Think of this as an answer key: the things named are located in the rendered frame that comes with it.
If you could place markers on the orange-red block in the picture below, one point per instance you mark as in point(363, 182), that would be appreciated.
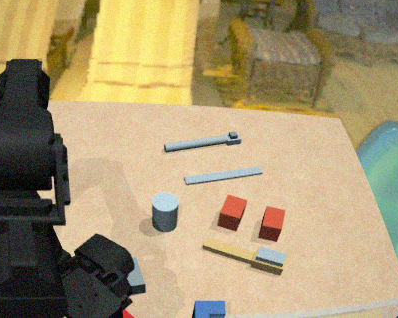
point(232, 213)
point(272, 223)

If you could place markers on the light grey flat bar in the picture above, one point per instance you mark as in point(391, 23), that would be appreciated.
point(221, 176)

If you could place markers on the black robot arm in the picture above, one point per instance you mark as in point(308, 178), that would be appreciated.
point(30, 154)

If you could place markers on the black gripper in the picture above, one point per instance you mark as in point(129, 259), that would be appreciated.
point(98, 252)

